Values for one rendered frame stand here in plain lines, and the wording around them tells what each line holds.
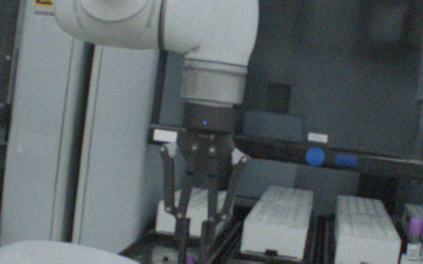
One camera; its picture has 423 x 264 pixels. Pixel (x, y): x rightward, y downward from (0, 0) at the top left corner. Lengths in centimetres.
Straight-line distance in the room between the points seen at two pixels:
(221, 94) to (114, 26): 18
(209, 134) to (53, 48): 39
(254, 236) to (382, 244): 20
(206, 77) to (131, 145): 31
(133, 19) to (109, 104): 32
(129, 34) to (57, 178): 39
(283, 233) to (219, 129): 26
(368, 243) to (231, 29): 43
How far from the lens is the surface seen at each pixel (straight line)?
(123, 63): 157
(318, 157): 149
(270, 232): 149
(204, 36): 129
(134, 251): 143
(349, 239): 149
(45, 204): 161
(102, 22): 129
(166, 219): 158
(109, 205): 158
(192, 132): 133
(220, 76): 129
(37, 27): 161
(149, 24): 130
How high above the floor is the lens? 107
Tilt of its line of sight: 3 degrees down
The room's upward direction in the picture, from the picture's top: 7 degrees clockwise
